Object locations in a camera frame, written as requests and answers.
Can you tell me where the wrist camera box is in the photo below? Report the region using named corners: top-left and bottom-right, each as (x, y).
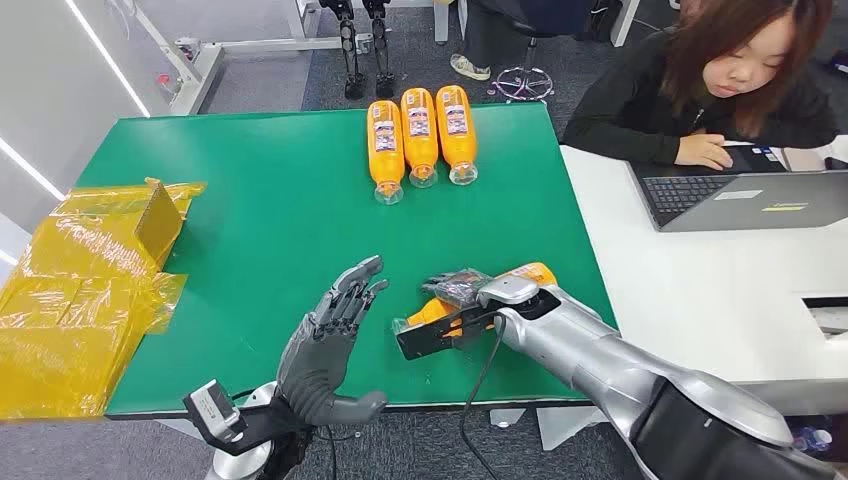
top-left (394, 305), bottom-right (499, 362)
top-left (182, 378), bottom-right (242, 445)

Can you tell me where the black robot leg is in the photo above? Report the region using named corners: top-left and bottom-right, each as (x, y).
top-left (362, 0), bottom-right (397, 101)
top-left (319, 0), bottom-right (366, 102)

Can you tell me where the beige notebook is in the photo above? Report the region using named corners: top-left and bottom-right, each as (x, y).
top-left (781, 146), bottom-right (829, 174)

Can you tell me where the office chair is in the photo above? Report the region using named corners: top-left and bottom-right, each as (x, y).
top-left (491, 0), bottom-right (596, 103)

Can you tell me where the yellow film wrapped box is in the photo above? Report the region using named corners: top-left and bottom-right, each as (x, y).
top-left (0, 176), bottom-right (208, 423)

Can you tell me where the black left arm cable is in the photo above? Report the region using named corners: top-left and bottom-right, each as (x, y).
top-left (316, 425), bottom-right (359, 480)

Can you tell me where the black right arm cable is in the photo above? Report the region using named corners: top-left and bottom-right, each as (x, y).
top-left (459, 315), bottom-right (509, 480)

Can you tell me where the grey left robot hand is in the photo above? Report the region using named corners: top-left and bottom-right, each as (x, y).
top-left (274, 254), bottom-right (391, 429)

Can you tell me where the green table mat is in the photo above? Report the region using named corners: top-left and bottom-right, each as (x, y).
top-left (74, 102), bottom-right (619, 420)

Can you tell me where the white desk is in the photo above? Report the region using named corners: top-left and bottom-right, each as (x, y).
top-left (536, 135), bottom-right (848, 453)

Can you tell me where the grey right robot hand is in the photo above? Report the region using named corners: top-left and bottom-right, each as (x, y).
top-left (421, 267), bottom-right (496, 310)

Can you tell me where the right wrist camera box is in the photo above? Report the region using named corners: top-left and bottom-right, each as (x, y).
top-left (394, 305), bottom-right (499, 362)

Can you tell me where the orange juice bottle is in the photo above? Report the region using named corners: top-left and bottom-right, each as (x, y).
top-left (435, 84), bottom-right (480, 187)
top-left (400, 87), bottom-right (440, 190)
top-left (366, 99), bottom-right (406, 206)
top-left (390, 262), bottom-right (559, 340)

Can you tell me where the white metal frame stand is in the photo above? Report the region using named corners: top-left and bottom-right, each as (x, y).
top-left (122, 0), bottom-right (374, 118)

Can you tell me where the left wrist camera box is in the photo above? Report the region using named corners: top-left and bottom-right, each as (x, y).
top-left (182, 378), bottom-right (242, 445)

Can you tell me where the grey laptop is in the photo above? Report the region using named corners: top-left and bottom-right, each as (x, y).
top-left (625, 144), bottom-right (848, 233)

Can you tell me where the person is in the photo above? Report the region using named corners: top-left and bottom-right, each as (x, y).
top-left (449, 0), bottom-right (528, 83)

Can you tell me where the clear water bottle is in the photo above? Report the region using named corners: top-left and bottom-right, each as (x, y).
top-left (790, 426), bottom-right (835, 456)

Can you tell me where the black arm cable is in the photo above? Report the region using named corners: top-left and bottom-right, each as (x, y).
top-left (459, 315), bottom-right (509, 480)
top-left (316, 425), bottom-right (359, 480)

